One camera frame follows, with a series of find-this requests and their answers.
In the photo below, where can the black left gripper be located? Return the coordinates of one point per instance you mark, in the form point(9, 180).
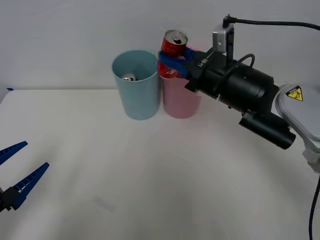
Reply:
point(3, 200)

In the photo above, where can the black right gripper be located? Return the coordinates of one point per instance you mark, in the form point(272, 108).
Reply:
point(210, 72)

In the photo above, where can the red drink can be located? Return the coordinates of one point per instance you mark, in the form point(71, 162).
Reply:
point(172, 45)

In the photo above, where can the pink plastic bin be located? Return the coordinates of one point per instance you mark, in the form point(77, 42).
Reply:
point(180, 100)

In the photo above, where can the silver drink can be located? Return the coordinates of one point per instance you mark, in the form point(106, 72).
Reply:
point(128, 77)

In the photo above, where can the pale blue plastic bin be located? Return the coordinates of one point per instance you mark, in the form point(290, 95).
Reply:
point(140, 100)

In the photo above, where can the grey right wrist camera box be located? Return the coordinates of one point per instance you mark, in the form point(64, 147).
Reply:
point(221, 41)

